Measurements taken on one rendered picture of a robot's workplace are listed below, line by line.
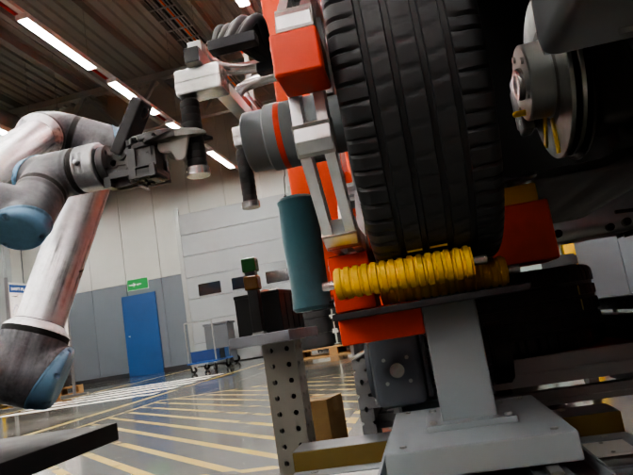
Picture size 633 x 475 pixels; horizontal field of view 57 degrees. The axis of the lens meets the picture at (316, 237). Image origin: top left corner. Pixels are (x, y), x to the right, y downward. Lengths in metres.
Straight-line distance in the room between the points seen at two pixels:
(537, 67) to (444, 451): 0.71
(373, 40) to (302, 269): 0.55
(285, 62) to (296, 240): 0.49
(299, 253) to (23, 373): 0.65
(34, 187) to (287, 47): 0.52
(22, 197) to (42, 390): 0.49
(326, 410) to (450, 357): 1.20
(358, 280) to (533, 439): 0.37
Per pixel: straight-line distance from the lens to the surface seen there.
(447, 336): 1.13
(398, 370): 1.41
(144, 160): 1.13
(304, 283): 1.28
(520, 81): 1.25
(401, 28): 0.95
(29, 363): 1.45
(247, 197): 1.42
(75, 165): 1.19
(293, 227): 1.30
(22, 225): 1.12
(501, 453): 1.01
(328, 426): 2.29
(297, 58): 0.92
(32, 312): 1.49
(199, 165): 1.10
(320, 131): 0.97
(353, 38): 0.95
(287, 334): 1.59
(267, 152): 1.22
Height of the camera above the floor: 0.44
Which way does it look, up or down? 9 degrees up
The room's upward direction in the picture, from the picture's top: 9 degrees counter-clockwise
